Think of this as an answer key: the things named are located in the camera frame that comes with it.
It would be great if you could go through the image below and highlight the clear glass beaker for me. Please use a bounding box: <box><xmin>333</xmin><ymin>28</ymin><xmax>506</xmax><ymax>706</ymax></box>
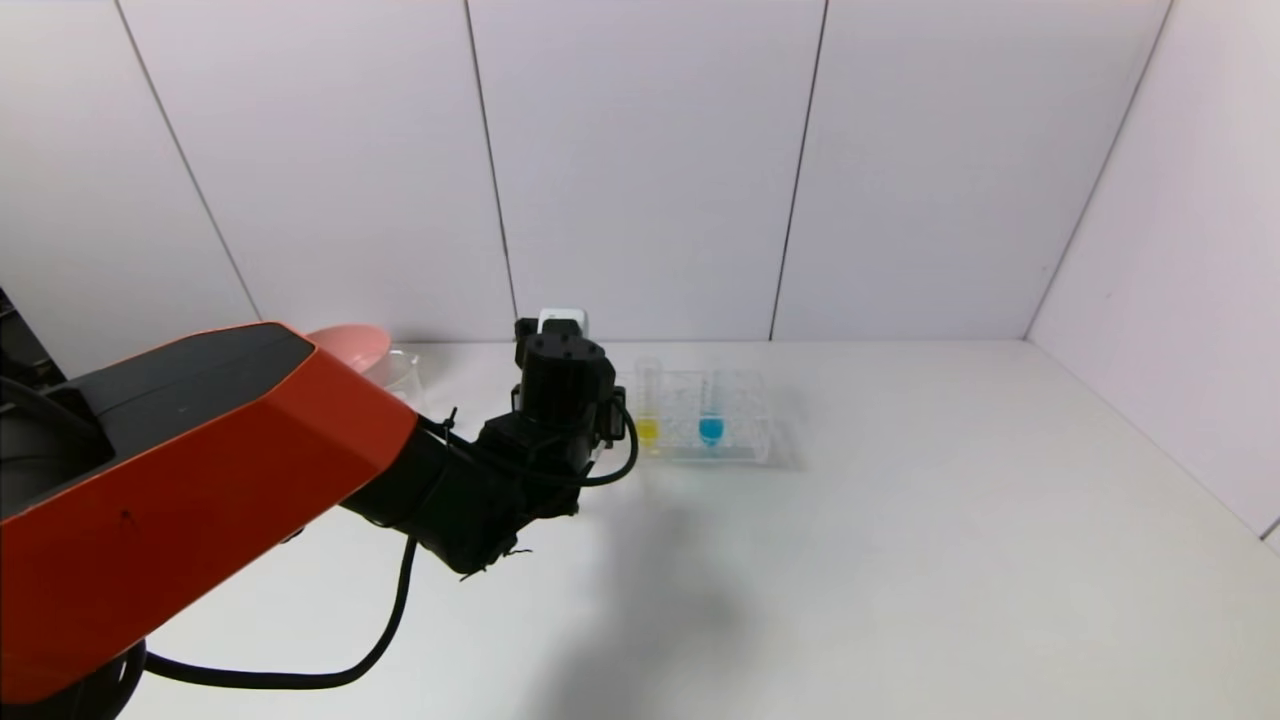
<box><xmin>364</xmin><ymin>347</ymin><xmax>427</xmax><ymax>403</ymax></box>

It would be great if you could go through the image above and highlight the pink plastic bowl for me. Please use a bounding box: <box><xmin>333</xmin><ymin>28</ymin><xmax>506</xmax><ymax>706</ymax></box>
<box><xmin>305</xmin><ymin>325</ymin><xmax>393</xmax><ymax>377</ymax></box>

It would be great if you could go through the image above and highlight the test tube with blue pigment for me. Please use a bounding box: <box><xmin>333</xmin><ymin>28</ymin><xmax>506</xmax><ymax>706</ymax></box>
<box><xmin>698</xmin><ymin>364</ymin><xmax>729</xmax><ymax>449</ymax></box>

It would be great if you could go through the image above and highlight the test tube with yellow pigment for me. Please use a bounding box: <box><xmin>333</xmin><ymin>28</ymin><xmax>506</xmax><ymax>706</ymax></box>
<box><xmin>635</xmin><ymin>358</ymin><xmax>665</xmax><ymax>452</ymax></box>

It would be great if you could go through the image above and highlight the clear acrylic test tube rack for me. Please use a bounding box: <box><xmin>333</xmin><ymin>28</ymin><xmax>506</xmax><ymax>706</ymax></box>
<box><xmin>612</xmin><ymin>368</ymin><xmax>774</xmax><ymax>464</ymax></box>

